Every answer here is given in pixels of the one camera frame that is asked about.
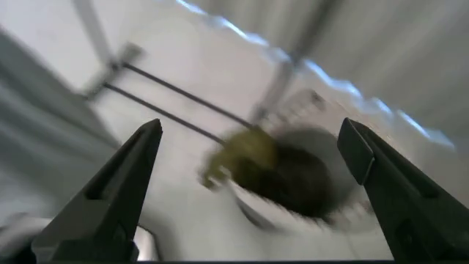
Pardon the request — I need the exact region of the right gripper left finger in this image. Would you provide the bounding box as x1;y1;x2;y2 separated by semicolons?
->
31;118;163;262

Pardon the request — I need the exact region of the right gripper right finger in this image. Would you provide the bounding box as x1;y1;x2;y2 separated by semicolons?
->
336;117;469;262

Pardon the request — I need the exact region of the white laundry basket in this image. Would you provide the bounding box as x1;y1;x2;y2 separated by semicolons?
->
229;87;371;230

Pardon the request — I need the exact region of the black clothes rack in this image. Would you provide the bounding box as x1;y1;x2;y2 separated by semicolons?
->
71;0;330;147

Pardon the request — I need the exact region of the green garment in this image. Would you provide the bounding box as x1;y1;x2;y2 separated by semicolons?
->
199;126;279;191

